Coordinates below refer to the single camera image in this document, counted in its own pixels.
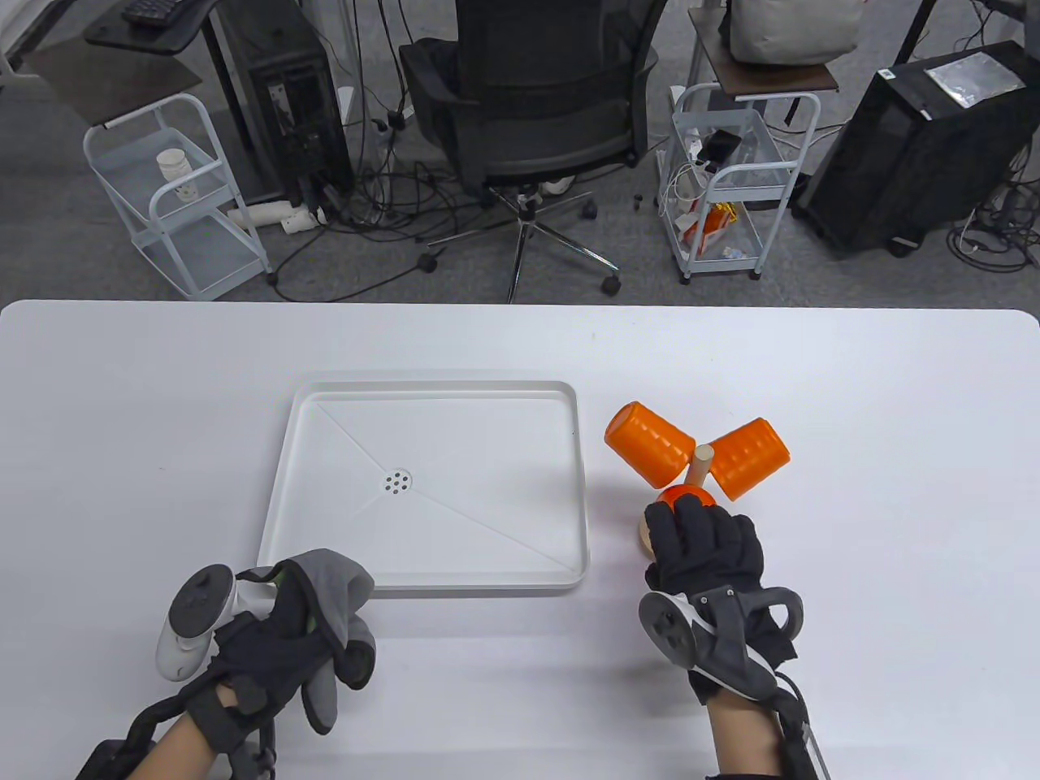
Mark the person's left hand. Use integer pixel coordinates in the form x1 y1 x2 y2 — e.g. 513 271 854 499
188 569 376 755

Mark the person's right hand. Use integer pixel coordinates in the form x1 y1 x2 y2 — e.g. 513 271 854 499
642 492 801 708

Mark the orange plastic cup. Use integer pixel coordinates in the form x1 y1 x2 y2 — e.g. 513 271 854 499
710 419 793 504
604 402 698 489
654 485 717 513

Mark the wooden cup rack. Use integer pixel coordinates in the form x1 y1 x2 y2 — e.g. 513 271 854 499
638 444 716 557

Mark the green hand towel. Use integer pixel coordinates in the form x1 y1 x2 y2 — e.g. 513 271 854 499
236 548 377 736

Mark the person's left forearm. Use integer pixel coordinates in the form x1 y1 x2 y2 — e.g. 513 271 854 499
150 715 224 780

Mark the black forearm sensor box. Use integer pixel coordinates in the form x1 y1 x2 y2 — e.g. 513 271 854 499
780 699 831 780

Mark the grey and white left controller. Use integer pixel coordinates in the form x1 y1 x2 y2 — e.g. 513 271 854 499
156 565 277 682

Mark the grey and white controller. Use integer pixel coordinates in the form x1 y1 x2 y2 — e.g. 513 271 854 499
156 565 277 682
638 587 805 701

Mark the grey and white right controller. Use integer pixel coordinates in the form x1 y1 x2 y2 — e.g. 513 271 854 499
638 587 805 701

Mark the white plastic tray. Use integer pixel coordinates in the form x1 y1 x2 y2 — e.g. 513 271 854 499
257 380 589 600

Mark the orange snack packet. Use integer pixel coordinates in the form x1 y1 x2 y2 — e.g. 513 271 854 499
682 203 739 254

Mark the white rolling cart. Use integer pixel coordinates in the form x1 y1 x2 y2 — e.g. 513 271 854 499
83 93 279 301
656 83 821 284

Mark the black computer tower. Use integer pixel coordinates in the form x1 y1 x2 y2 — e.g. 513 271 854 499
792 41 1040 258
201 0 355 208

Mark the white tube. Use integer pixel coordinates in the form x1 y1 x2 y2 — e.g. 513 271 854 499
226 201 326 236

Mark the dark wooden side table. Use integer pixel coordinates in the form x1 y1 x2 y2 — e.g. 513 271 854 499
23 37 204 129
689 6 839 102

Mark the black office chair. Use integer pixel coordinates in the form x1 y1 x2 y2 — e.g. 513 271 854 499
398 0 667 303

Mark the beige fabric bag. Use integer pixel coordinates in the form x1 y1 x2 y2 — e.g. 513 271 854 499
719 0 862 66

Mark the silver foil bag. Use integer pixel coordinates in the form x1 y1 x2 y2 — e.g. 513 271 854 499
925 50 1026 108

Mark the black desk leg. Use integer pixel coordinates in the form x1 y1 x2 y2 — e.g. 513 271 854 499
894 0 947 67

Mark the black keyboard shelf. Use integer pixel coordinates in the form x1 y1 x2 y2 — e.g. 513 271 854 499
85 0 220 56

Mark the black keyboard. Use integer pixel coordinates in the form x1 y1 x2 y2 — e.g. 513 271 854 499
122 0 189 29

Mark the black braided cable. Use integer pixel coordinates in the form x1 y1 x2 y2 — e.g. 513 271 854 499
77 695 196 780

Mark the tangle of black cables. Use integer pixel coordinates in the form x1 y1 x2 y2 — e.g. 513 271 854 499
272 122 488 301
947 146 1040 273

